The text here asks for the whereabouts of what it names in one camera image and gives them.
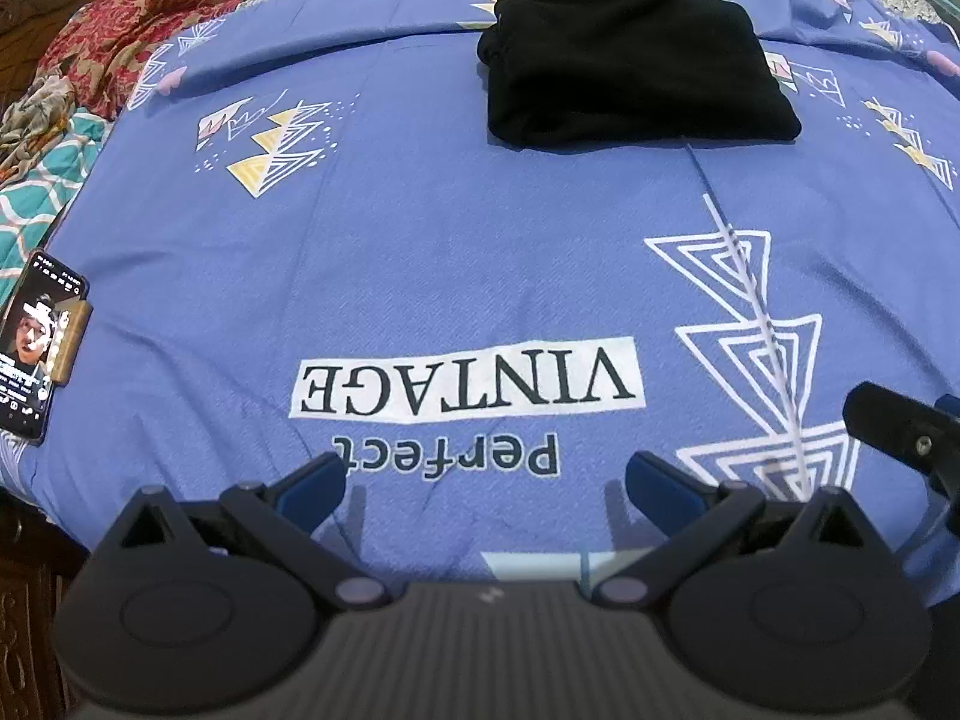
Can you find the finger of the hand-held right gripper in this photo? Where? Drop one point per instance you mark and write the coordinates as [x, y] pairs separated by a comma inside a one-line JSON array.
[[900, 427]]

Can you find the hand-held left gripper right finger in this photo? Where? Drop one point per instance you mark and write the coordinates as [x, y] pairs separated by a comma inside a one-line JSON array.
[[660, 487]]

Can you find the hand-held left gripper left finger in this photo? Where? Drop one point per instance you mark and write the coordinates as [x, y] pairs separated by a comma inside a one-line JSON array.
[[311, 487]]

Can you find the black pants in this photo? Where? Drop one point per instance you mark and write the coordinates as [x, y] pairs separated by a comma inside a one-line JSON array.
[[630, 60]]

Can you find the small wooden phone stand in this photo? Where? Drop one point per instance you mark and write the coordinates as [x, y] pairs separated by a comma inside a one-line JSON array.
[[71, 341]]

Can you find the blue printed bedsheet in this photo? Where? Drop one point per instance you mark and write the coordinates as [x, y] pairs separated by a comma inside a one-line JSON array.
[[450, 240]]

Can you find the black smartphone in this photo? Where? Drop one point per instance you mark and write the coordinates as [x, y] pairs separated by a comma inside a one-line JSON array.
[[26, 360]]

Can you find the teal lattice-pattern cloth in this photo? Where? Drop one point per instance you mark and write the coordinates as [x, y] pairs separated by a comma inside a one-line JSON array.
[[45, 187]]

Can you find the grey floral cloth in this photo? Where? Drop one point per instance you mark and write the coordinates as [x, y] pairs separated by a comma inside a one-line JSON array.
[[37, 109]]

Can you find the red floral patchwork quilt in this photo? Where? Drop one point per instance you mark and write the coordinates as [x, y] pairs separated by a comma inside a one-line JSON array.
[[112, 22]]

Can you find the carved wooden headboard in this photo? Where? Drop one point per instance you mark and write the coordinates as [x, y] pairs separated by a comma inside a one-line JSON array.
[[37, 15]]

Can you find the carved wooden bed rail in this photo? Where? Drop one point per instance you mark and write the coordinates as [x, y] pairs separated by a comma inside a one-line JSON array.
[[30, 615]]

